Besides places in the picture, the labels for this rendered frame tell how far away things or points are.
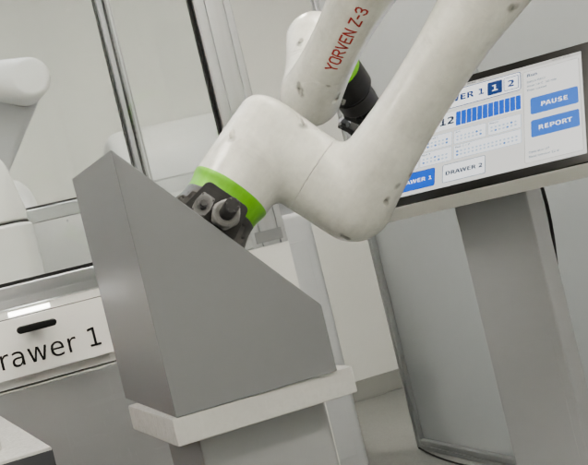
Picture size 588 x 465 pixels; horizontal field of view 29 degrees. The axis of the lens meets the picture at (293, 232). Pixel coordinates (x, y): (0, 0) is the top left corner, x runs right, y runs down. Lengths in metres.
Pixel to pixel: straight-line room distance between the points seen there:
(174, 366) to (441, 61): 0.58
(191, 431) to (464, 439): 2.68
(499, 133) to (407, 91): 0.70
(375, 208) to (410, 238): 2.44
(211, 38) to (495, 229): 0.71
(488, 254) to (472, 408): 1.71
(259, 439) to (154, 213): 0.36
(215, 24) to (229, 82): 0.12
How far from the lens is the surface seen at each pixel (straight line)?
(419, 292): 4.23
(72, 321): 2.27
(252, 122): 1.77
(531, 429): 2.52
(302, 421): 1.73
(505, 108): 2.44
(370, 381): 5.93
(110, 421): 2.31
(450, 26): 1.70
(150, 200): 1.62
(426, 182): 2.40
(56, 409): 2.29
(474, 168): 2.37
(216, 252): 1.64
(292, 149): 1.76
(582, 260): 3.33
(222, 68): 2.41
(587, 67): 2.44
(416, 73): 1.72
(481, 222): 2.46
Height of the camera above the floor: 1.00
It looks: 1 degrees down
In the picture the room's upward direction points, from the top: 14 degrees counter-clockwise
